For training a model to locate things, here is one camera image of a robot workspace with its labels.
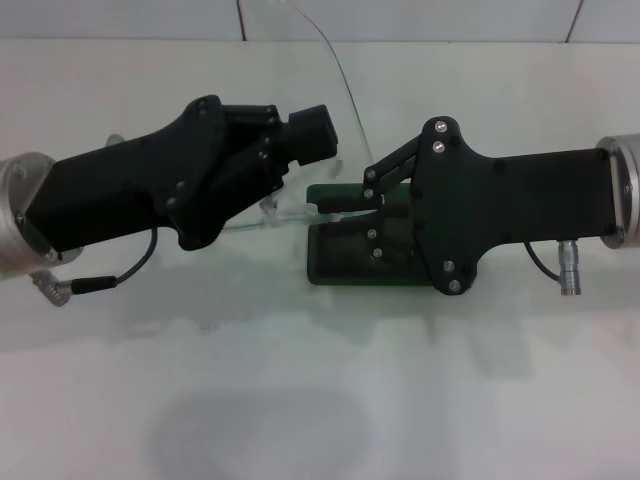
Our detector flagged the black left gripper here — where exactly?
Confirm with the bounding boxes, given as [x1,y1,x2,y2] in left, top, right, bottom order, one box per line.
[17,94,301,261]

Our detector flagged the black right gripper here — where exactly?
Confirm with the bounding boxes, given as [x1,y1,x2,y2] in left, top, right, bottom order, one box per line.
[367,115,610,299]

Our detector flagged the right gripper cable with plug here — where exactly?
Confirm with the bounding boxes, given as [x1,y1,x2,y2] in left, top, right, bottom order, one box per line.
[524,238,576,297]

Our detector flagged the clear white glasses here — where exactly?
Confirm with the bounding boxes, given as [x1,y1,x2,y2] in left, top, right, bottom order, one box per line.
[219,0,384,236]

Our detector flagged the gripper cable with plug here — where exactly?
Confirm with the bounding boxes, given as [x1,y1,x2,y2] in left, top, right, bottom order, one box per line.
[524,238,576,297]
[29,225,161,306]

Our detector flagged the left gripper cable with plug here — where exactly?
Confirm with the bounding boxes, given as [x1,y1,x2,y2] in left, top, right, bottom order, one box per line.
[29,225,161,306]

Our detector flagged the green glasses case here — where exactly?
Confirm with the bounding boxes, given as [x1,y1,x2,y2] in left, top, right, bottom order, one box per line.
[304,182,441,289]

